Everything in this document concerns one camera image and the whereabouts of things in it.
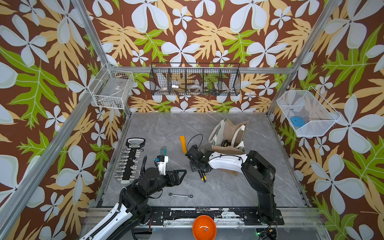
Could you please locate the teal utility knife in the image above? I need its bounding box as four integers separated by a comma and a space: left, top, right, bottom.
161, 146, 167, 156

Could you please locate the black socket set rail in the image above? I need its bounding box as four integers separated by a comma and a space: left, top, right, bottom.
115, 138, 146, 185

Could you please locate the white mesh basket right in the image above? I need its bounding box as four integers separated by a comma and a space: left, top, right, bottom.
277, 87, 341, 138

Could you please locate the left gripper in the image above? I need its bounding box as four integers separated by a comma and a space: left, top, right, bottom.
146, 168, 186, 197

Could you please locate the black wire basket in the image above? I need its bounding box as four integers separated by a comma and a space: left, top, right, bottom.
149, 63, 242, 96

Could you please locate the small silver wrench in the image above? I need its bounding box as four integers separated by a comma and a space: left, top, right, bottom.
169, 193, 194, 199

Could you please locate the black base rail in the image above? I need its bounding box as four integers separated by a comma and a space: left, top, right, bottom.
148, 207, 285, 226

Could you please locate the orange bowl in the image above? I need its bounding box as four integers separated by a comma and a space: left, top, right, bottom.
193, 215, 217, 240

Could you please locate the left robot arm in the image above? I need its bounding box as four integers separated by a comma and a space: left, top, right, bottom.
82, 168, 187, 240

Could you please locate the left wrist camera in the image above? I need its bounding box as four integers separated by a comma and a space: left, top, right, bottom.
154, 155, 169, 176

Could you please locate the orange utility knife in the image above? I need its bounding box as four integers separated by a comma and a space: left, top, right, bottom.
180, 136, 187, 154

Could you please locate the blue object in basket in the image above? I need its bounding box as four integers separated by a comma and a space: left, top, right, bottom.
291, 116, 306, 128

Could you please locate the white wire basket left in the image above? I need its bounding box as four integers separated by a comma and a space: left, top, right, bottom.
88, 64, 135, 110

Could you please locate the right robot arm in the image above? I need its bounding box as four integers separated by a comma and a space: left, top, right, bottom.
185, 145, 284, 226

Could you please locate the green burlap Christmas tote bag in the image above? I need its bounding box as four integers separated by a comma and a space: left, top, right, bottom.
208, 117, 248, 155

